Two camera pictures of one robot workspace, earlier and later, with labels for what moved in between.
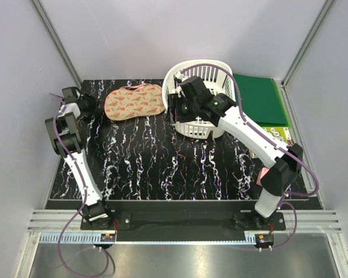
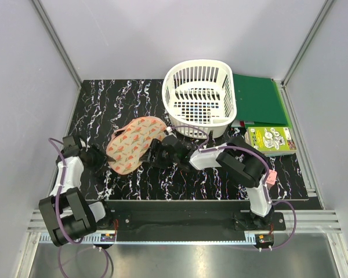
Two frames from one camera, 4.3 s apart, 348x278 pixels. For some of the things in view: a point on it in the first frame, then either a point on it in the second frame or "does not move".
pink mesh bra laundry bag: [125, 103] → [130, 142]
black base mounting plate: [222, 216] does not move
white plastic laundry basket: [217, 77] does not move
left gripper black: [95, 103] → [101, 158]
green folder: [262, 102] does not move
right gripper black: [174, 102] → [155, 146]
